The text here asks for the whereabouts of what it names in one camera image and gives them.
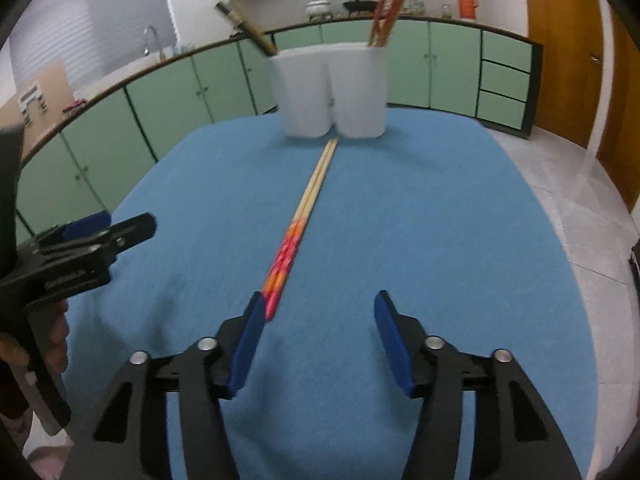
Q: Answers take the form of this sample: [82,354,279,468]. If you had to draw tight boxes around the brown red ended chopstick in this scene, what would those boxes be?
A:
[371,0,394,47]
[377,0,408,47]
[382,0,416,47]

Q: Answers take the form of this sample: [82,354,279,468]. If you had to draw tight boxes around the person's left hand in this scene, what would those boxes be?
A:
[42,305,71,377]

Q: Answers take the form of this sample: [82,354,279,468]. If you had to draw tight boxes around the green base cabinets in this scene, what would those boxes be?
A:
[15,15,543,236]

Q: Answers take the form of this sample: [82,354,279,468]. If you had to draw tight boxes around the metal sink faucet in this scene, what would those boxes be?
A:
[144,25,163,61]

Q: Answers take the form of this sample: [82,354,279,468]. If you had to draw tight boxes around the blue table mat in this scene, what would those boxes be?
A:
[62,110,601,480]

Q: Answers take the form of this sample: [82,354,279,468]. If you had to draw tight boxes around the wooden door with handle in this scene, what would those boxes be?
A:
[520,0,621,161]

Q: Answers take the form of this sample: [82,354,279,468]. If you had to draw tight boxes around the grey window blinds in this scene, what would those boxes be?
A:
[10,0,176,86]

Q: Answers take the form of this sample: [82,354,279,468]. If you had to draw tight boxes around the red orange patterned chopstick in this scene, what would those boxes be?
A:
[267,138,341,322]
[262,138,335,311]

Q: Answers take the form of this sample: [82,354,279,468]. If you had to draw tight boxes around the wooden board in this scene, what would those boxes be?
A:
[0,60,76,161]

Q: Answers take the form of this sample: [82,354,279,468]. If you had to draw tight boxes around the green cabinet drawer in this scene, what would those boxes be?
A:
[477,90,528,131]
[482,30,533,73]
[480,60,531,103]

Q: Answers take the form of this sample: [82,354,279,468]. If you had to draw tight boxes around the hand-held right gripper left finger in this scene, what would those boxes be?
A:
[60,290,268,480]

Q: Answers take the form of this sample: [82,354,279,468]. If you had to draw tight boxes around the dark wooden chopstick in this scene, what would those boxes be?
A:
[216,1,276,56]
[230,2,277,55]

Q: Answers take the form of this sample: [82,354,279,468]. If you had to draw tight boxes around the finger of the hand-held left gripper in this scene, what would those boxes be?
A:
[22,213,157,263]
[47,211,112,246]

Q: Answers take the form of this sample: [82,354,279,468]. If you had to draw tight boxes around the white twin utensil holder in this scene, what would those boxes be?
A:
[270,42,388,139]

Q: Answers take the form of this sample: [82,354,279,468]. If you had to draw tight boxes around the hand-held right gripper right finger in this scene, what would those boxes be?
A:
[374,289,583,480]

